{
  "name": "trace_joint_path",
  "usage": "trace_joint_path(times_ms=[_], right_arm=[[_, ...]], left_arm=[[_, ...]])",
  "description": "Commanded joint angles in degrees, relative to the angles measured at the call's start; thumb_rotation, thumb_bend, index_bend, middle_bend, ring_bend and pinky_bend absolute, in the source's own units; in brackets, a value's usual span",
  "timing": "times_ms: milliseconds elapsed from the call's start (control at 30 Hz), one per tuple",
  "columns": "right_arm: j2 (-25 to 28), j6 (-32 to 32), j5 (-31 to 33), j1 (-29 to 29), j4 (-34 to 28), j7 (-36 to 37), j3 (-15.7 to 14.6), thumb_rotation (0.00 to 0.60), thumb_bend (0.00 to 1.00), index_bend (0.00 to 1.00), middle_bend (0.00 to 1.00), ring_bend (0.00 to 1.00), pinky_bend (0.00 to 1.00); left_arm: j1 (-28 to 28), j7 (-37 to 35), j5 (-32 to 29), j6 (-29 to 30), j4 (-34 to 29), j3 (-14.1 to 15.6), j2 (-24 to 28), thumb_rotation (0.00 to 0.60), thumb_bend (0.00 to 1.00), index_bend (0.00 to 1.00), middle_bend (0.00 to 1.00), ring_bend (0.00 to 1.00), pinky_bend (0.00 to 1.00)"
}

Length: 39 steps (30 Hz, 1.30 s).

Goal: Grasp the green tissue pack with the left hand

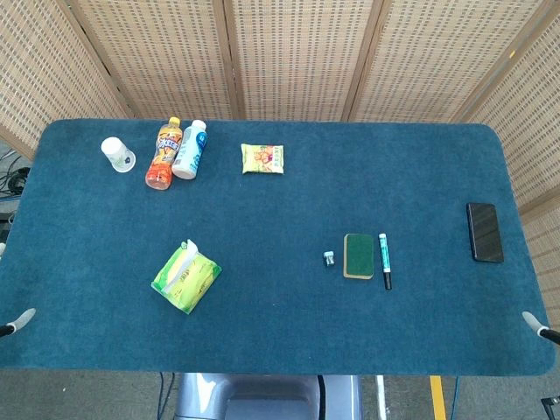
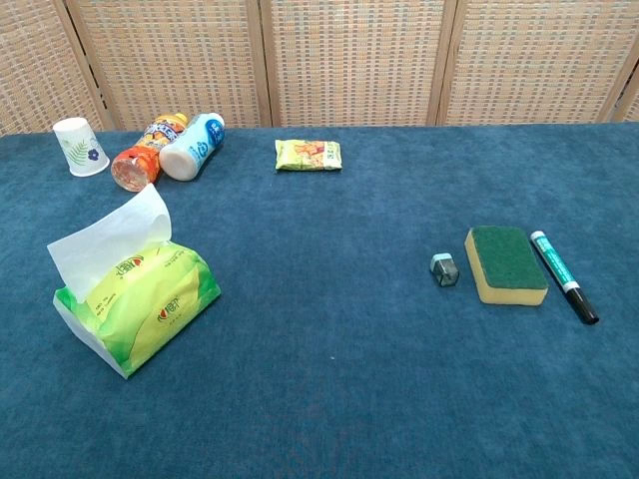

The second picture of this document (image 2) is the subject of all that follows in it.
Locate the green black marker pen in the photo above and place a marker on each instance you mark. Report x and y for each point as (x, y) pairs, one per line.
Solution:
(561, 273)

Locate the white paper cup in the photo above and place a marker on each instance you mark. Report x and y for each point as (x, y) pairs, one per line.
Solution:
(82, 148)

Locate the blue table cloth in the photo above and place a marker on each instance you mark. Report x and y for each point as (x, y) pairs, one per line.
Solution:
(319, 349)

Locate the white tissue sheet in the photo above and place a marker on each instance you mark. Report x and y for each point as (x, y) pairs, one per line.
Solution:
(107, 238)

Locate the white blue drink bottle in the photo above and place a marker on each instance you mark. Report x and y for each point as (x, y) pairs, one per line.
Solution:
(192, 148)

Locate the green yellow snack packet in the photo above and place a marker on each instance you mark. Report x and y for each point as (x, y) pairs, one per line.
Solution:
(308, 155)

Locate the yellow green scrub sponge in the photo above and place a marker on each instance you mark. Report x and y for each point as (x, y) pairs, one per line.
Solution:
(505, 264)

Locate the orange drink bottle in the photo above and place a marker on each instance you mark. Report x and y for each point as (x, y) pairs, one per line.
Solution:
(142, 159)

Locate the green tissue pack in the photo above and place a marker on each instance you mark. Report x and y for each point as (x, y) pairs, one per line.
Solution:
(150, 304)

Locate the woven folding screen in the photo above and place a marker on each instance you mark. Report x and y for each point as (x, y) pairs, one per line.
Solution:
(349, 60)

